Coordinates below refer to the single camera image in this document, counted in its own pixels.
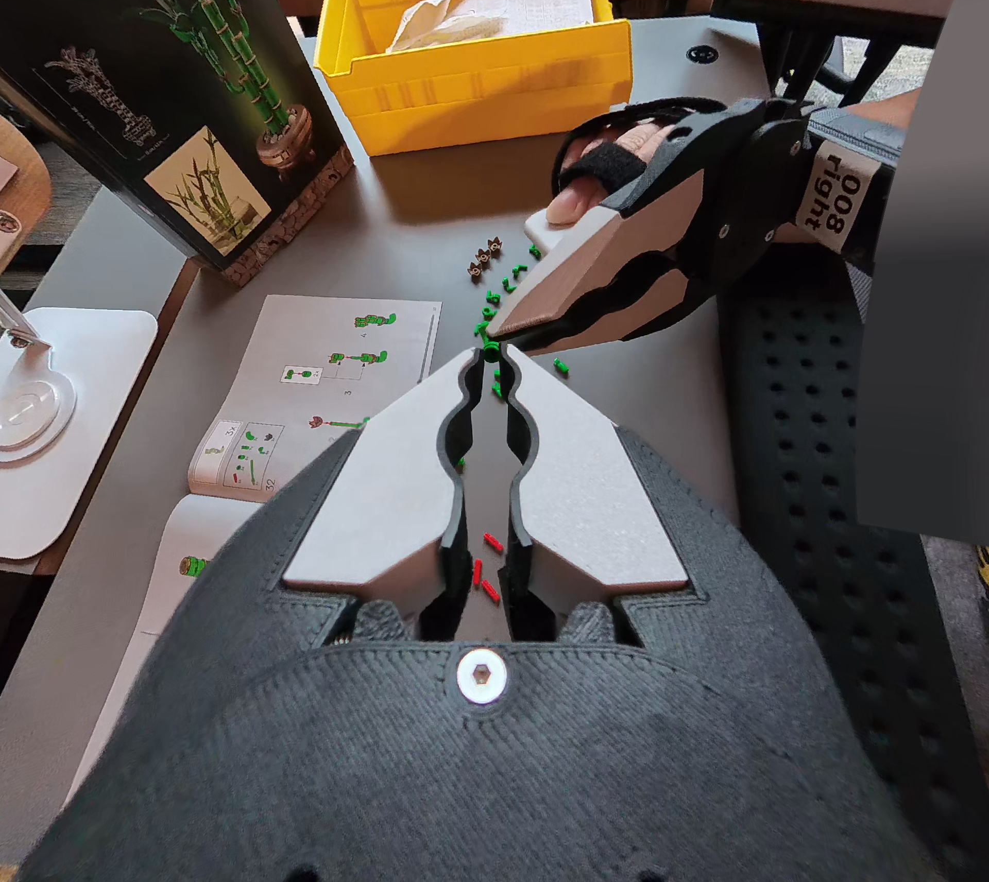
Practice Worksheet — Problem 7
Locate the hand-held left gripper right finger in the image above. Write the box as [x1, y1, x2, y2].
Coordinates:
[501, 343, 690, 642]

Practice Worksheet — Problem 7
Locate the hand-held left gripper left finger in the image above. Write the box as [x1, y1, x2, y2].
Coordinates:
[282, 347, 482, 642]

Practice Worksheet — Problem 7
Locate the lego instruction booklet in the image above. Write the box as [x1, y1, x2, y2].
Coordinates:
[73, 293, 443, 775]

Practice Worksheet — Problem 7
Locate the black lego set box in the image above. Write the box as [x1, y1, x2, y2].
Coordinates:
[0, 0, 356, 290]

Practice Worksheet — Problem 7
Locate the white stand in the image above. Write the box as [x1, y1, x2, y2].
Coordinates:
[0, 291, 160, 563]

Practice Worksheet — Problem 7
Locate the yellow plastic bin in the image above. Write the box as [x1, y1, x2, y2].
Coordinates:
[315, 0, 635, 159]

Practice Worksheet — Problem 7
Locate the person's right hand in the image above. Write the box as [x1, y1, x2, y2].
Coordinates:
[547, 117, 683, 228]

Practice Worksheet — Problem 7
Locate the wooden display board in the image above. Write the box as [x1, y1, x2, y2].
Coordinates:
[0, 117, 54, 274]

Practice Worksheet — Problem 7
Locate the black perforated pad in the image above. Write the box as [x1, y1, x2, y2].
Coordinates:
[719, 280, 976, 882]

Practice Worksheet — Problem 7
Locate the scatter of green lego clips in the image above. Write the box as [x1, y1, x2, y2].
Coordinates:
[473, 243, 573, 401]

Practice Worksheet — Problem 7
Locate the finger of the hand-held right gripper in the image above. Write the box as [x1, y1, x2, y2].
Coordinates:
[487, 167, 704, 342]
[532, 255, 713, 353]

